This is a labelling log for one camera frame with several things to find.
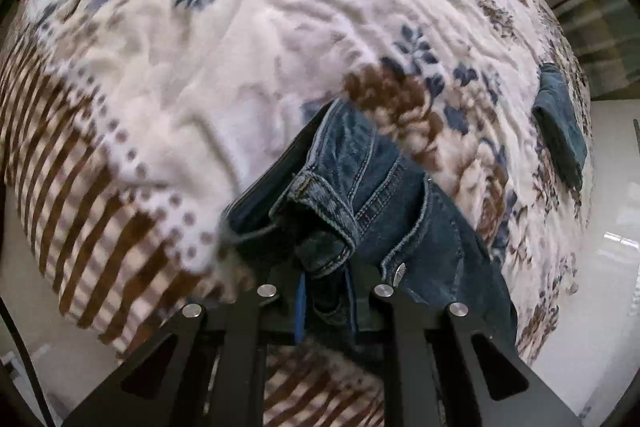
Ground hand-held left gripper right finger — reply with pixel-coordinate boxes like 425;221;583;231
345;267;586;427

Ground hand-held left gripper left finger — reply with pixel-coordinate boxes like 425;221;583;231
62;268;308;427

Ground blue denim pants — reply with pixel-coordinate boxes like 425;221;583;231
220;97;518;358

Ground floral printed blanket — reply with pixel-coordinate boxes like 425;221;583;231
0;0;596;427

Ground folded blue jeans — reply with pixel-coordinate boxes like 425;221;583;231
531;63;590;194

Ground window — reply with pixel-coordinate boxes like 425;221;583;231
542;0;640;102

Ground black cable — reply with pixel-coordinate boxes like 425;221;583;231
0;297;55;427

